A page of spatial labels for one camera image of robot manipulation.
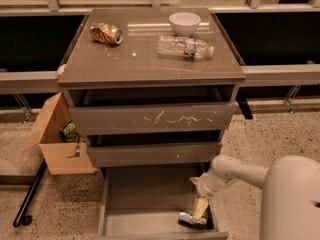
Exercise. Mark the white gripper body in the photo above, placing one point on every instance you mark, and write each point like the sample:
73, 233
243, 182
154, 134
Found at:
207, 186

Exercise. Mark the silver blue redbull can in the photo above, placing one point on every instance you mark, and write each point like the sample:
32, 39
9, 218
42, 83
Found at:
186, 219

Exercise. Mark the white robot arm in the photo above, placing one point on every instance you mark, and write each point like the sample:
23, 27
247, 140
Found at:
290, 193

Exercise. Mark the grey open bottom drawer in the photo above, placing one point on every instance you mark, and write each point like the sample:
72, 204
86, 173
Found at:
144, 202

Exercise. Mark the grey top drawer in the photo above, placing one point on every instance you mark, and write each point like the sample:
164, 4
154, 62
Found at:
157, 118

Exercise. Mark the grey middle drawer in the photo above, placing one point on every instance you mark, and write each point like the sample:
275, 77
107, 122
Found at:
113, 156

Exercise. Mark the grey three-drawer cabinet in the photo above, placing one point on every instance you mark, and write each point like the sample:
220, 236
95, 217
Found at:
133, 73

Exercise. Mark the crushed gold soda can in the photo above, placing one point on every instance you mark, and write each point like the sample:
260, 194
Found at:
106, 33

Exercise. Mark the open cardboard box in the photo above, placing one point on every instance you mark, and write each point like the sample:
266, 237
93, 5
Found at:
61, 157

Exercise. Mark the clear plastic water bottle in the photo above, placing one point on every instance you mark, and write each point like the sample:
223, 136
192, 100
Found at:
186, 47

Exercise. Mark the green snack bag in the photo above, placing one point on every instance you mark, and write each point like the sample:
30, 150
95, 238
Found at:
69, 133

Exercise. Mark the white bowl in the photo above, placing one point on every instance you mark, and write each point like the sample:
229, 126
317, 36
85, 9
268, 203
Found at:
184, 23

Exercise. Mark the black metal floor stand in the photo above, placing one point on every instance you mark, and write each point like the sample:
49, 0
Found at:
33, 181

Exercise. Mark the grey metal window rail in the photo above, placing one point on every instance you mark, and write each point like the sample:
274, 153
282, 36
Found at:
256, 76

